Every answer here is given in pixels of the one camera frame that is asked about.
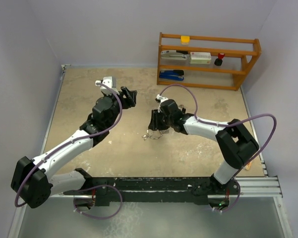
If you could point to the key with black fob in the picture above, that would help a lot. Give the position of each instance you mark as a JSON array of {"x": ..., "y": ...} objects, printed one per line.
[{"x": 182, "y": 107}]

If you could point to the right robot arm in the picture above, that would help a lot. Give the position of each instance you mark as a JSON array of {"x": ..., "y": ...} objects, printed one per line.
[{"x": 236, "y": 143}]

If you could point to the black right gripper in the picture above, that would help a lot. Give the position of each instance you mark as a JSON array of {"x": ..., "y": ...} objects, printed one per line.
[{"x": 154, "y": 124}]

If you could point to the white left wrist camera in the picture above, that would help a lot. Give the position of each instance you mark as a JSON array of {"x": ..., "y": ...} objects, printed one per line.
[{"x": 107, "y": 85}]

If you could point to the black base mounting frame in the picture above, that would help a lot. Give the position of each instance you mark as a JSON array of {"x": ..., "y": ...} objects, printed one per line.
[{"x": 196, "y": 190}]

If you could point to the silver keyring with clips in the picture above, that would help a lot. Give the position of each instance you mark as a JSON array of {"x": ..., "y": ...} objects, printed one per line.
[{"x": 154, "y": 134}]

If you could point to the grey stapler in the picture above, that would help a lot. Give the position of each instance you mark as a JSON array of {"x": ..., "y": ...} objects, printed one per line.
[{"x": 174, "y": 57}]

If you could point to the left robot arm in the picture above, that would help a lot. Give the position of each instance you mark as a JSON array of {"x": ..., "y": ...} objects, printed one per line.
[{"x": 32, "y": 177}]

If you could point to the white green staples box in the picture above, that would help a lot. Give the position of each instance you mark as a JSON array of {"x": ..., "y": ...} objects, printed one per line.
[{"x": 200, "y": 58}]

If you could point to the blue stapler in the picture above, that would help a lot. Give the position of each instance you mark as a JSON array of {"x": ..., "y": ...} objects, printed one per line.
[{"x": 177, "y": 75}]

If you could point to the wooden shelf rack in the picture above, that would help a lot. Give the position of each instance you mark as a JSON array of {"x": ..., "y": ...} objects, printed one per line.
[{"x": 240, "y": 57}]

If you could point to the yellow small box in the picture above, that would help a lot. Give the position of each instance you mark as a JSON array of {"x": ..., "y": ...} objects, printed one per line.
[{"x": 185, "y": 40}]

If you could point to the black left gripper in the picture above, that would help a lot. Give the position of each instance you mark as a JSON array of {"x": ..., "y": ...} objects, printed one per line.
[{"x": 129, "y": 100}]

